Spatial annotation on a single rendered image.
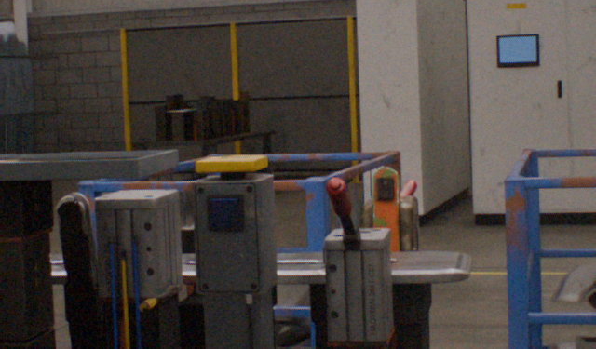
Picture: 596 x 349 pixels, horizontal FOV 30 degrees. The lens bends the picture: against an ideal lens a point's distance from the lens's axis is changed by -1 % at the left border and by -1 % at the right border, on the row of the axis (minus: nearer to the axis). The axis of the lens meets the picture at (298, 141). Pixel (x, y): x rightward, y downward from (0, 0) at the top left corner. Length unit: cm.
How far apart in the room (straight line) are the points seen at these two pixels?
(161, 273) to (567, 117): 803
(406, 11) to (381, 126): 97
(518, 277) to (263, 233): 213
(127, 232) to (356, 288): 27
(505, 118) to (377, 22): 131
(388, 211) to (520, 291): 165
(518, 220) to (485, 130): 611
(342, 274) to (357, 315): 5
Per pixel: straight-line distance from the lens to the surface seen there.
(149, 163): 111
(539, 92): 921
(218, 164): 110
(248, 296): 110
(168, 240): 132
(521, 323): 321
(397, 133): 932
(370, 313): 125
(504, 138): 924
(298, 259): 149
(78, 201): 137
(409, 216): 157
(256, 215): 109
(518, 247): 317
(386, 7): 934
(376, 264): 124
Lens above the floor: 123
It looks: 3 degrees down
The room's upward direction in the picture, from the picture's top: 2 degrees counter-clockwise
